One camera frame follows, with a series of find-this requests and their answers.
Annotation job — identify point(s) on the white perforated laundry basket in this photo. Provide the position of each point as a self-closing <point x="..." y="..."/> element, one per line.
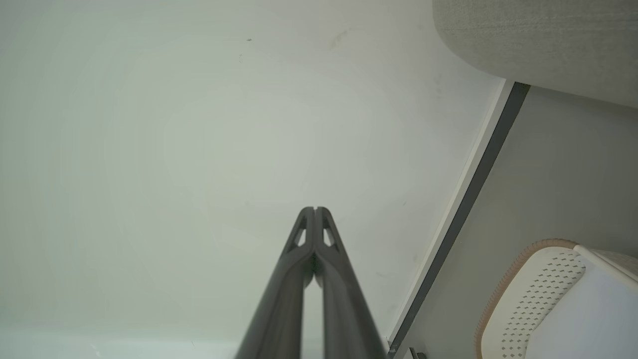
<point x="533" y="299"/>

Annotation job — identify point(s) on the white and black baseboard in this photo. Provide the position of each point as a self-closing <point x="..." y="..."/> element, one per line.
<point x="468" y="199"/>

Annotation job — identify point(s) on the grey metal foot bracket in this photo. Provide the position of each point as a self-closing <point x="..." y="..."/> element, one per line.
<point x="416" y="354"/>

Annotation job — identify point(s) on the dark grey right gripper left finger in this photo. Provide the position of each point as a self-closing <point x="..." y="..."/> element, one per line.
<point x="279" y="309"/>

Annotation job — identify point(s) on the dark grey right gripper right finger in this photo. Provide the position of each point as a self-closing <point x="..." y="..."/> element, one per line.
<point x="346" y="309"/>

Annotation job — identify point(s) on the grey fabric sofa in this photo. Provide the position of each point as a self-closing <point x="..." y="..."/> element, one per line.
<point x="548" y="40"/>

